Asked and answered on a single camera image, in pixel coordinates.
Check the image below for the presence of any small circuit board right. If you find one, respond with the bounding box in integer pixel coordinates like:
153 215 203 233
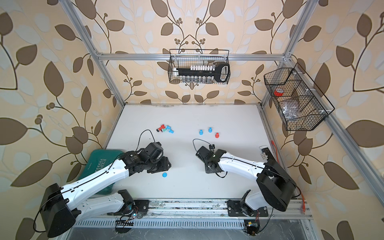
244 220 260 237

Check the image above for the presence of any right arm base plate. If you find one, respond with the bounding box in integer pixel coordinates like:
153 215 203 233
226 200 269 218

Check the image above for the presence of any black wire basket back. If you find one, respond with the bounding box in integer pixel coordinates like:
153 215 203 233
168 48 231 85

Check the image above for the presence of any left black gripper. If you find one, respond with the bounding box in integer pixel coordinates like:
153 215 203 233
144 156 174 173

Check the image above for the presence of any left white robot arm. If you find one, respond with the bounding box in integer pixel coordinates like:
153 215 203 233
38 142 172 238

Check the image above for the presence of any socket rail tool black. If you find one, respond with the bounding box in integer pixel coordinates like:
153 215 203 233
168 63 231 84

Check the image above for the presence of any green plastic tool case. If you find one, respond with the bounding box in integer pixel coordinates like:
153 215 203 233
74 149 128 198

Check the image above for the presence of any black wire basket right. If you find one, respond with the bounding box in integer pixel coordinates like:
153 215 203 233
264 63 335 131

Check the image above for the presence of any clear plastic bag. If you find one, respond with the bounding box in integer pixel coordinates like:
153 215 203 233
282 100 303 121

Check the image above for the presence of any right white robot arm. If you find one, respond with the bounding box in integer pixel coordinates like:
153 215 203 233
196 145 297 217

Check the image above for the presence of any black wire basket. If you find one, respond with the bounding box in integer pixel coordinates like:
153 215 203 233
168 48 231 85
264 63 335 131

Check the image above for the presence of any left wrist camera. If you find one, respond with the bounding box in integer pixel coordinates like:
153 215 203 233
145 142 164 159

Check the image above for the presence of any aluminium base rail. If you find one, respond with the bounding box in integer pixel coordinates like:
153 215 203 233
79 199 313 227

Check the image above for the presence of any orange cable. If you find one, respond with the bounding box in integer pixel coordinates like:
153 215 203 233
269 140 307 214

